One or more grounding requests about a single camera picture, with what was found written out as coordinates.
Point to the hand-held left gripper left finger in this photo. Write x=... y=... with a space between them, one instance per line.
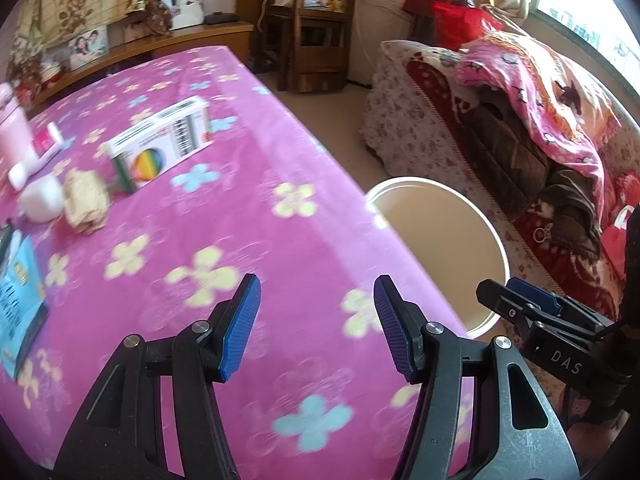
x=240 y=330

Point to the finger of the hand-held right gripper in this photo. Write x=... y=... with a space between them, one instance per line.
x=535 y=296
x=500 y=300

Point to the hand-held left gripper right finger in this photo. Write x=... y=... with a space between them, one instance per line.
x=395 y=330

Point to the white round bucket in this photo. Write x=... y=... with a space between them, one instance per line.
x=435 y=240

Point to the white medicine box rainbow print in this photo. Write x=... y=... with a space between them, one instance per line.
x=165 y=145

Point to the blue packet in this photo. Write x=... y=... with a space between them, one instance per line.
x=20 y=305

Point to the white foam block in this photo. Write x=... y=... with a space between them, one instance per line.
x=42 y=200

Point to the pink flowered bed blanket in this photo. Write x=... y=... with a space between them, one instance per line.
x=250 y=220

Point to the dark brown garment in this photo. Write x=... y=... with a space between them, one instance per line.
x=510 y=150

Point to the bed with pink blankets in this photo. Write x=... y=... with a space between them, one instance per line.
x=400 y=125

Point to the pink printed blanket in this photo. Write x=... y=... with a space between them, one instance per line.
x=540 y=90

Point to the red patterned blanket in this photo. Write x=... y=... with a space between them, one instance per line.
x=435 y=85

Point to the white bottle magenta label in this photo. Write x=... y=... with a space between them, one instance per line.
x=40 y=152

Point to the red plastic bag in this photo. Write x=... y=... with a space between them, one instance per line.
x=460 y=25

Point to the dark wooden shelf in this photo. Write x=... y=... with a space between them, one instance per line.
x=320 y=60

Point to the window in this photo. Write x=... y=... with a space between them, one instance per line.
x=590 y=15

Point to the wooden headboard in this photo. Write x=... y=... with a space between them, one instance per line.
x=200 y=35

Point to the pink insulated bottle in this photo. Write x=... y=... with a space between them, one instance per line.
x=10 y=135

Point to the small black box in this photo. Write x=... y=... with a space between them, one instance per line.
x=220 y=17

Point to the framed photo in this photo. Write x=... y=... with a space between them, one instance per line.
x=87 y=47

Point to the white printed bag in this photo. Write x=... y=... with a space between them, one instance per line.
x=187 y=10

